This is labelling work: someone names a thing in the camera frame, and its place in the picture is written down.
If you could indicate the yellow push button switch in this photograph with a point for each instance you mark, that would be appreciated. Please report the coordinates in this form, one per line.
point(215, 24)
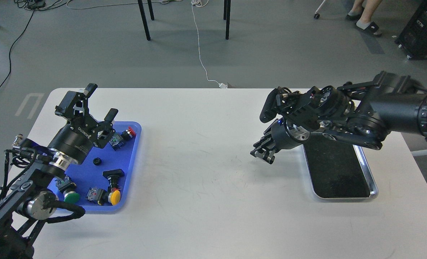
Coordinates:
point(112, 197)

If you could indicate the black push button switch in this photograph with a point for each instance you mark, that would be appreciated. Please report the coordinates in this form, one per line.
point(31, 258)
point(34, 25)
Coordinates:
point(113, 177)

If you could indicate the black table leg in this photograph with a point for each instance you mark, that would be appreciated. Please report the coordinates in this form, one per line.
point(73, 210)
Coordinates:
point(226, 17)
point(143, 16)

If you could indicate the silver metal tray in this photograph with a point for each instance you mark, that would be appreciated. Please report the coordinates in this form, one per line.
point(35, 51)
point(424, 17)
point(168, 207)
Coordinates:
point(338, 171)

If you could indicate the blue green switch block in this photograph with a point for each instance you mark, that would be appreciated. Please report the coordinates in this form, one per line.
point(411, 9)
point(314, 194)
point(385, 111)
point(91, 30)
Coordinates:
point(116, 141)

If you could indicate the black table leg left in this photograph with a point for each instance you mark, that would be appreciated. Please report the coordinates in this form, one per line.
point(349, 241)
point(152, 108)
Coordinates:
point(143, 16)

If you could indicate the blue plastic tray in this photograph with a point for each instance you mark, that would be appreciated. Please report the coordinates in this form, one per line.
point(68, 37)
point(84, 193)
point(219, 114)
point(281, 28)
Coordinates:
point(87, 175)

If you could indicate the green push button switch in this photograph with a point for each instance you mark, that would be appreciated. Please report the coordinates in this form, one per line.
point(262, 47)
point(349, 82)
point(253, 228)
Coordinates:
point(67, 187)

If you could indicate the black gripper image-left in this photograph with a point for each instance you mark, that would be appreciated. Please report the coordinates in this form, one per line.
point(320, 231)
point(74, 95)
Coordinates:
point(82, 132)

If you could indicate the small black gear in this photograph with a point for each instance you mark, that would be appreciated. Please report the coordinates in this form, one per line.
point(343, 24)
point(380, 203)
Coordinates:
point(97, 161)

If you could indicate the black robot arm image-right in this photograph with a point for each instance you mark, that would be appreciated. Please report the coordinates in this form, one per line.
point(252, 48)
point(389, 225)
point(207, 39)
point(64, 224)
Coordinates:
point(361, 114)

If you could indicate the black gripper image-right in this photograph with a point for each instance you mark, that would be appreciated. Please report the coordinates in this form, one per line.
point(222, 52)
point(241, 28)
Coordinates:
point(284, 135)

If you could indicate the black equipment case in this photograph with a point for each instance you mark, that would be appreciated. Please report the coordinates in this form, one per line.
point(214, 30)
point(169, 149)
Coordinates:
point(413, 38)

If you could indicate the black table leg right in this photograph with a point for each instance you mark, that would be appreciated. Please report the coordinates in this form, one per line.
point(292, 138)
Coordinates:
point(226, 17)

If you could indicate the red push button switch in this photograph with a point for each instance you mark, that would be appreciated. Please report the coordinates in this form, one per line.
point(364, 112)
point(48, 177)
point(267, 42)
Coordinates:
point(128, 134)

